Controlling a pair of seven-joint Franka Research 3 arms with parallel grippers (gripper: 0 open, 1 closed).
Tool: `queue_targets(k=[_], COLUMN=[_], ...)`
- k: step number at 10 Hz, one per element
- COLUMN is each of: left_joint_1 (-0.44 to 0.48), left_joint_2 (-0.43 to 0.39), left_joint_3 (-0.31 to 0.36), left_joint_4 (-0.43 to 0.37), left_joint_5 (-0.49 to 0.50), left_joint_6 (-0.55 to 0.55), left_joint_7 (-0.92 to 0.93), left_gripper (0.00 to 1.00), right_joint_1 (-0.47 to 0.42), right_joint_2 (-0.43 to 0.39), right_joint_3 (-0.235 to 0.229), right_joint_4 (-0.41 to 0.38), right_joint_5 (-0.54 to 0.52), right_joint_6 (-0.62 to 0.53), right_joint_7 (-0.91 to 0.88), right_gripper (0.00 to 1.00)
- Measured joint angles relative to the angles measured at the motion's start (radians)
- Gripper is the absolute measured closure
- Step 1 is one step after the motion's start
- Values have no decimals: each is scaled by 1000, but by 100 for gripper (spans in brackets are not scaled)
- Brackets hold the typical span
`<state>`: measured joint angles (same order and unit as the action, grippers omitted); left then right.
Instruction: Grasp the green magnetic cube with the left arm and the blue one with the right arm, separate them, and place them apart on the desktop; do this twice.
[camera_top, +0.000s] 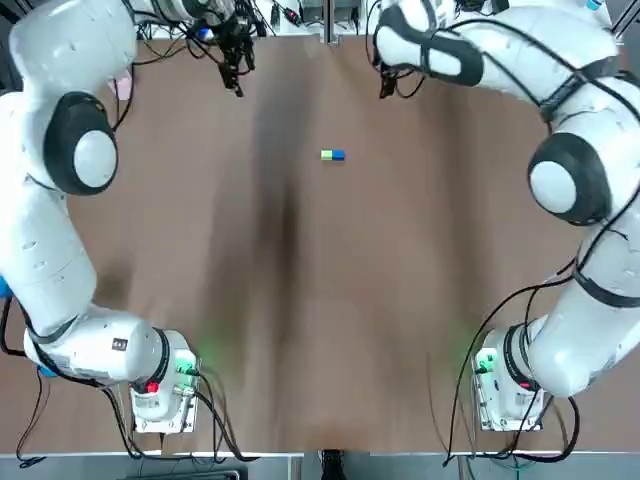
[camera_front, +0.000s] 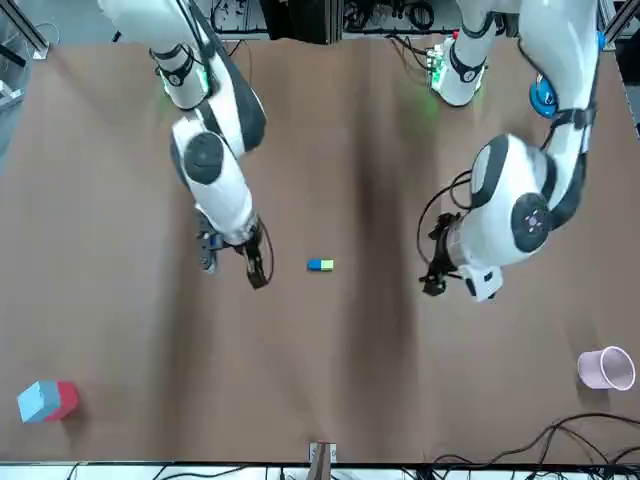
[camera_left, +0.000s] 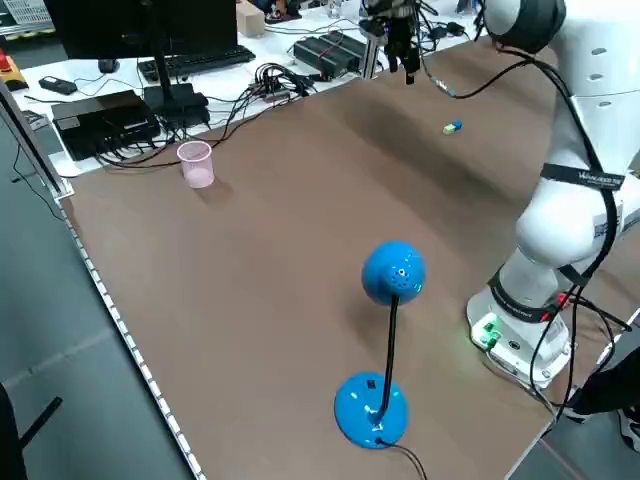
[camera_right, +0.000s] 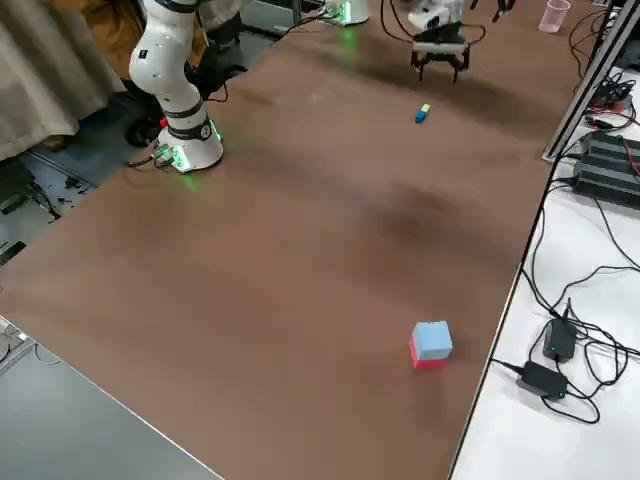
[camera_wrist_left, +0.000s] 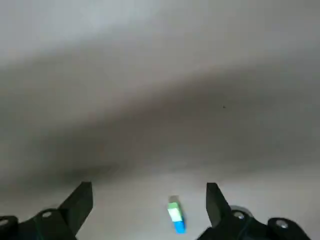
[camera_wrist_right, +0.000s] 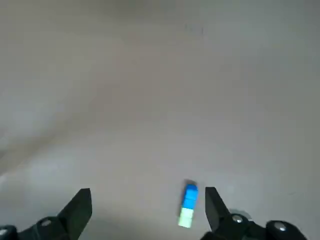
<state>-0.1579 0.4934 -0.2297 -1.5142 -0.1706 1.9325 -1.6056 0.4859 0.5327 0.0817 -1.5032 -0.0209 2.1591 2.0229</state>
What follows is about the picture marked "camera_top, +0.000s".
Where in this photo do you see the aluminium profile post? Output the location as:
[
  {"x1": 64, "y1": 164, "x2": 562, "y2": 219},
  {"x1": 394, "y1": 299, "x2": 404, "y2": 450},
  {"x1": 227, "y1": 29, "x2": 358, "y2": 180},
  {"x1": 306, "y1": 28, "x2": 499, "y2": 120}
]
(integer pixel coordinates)
[{"x1": 322, "y1": 0, "x2": 337, "y2": 47}]

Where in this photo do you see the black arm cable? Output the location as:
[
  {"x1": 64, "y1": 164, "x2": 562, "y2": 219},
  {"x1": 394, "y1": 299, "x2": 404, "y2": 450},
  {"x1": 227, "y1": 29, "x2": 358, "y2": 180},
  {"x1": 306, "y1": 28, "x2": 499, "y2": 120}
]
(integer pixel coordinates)
[
  {"x1": 112, "y1": 29, "x2": 221, "y2": 132},
  {"x1": 442, "y1": 254, "x2": 591, "y2": 469}
]

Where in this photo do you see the black camera pole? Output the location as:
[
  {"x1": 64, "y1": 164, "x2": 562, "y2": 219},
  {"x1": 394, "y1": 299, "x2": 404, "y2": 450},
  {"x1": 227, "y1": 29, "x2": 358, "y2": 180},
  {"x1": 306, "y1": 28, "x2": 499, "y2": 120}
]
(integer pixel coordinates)
[{"x1": 319, "y1": 448, "x2": 346, "y2": 480}]

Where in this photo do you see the pink plastic cup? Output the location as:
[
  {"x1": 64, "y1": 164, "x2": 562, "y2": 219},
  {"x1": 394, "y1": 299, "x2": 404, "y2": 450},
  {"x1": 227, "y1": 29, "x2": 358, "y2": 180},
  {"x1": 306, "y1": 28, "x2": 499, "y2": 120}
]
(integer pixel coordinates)
[{"x1": 110, "y1": 67, "x2": 135, "y2": 101}]

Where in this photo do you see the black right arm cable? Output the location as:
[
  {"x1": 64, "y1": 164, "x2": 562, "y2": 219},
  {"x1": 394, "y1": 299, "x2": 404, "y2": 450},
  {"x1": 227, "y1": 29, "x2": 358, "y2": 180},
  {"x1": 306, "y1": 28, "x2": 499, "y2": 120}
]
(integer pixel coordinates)
[{"x1": 442, "y1": 254, "x2": 591, "y2": 469}]

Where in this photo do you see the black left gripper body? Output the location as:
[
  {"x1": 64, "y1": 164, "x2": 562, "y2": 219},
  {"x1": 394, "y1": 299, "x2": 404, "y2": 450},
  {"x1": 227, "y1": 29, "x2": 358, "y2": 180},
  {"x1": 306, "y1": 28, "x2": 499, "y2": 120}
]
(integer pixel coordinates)
[{"x1": 202, "y1": 9, "x2": 254, "y2": 51}]

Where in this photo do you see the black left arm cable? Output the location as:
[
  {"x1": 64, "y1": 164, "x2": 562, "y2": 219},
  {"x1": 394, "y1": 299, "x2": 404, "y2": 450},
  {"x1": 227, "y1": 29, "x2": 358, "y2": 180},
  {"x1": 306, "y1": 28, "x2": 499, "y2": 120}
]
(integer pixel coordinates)
[{"x1": 112, "y1": 29, "x2": 221, "y2": 132}]

